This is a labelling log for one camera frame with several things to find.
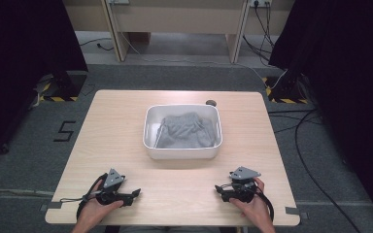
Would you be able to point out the grey tape piece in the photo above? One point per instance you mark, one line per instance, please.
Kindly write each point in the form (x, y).
(50, 206)
(293, 211)

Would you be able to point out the white plastic bin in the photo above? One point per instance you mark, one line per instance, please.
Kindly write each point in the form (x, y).
(181, 153)

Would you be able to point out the person's left hand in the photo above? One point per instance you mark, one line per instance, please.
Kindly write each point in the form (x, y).
(95, 210)

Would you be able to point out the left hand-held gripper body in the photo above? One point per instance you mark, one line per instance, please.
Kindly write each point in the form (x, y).
(113, 179)

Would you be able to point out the person's right hand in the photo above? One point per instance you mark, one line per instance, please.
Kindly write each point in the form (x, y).
(255, 210)

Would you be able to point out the stand base with hazard stripes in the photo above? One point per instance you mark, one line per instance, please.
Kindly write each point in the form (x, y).
(288, 92)
(63, 87)

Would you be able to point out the grey shorts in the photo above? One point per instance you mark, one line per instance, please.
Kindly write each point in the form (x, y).
(186, 132)

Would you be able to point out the beige desk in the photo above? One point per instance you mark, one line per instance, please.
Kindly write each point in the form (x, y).
(181, 17)

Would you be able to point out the dark curtain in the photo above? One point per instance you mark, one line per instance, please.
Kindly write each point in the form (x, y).
(346, 81)
(19, 64)

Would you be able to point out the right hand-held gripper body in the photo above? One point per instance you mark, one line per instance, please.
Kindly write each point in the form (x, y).
(244, 174)

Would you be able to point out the white wall socket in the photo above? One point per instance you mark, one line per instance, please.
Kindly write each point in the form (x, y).
(260, 3)

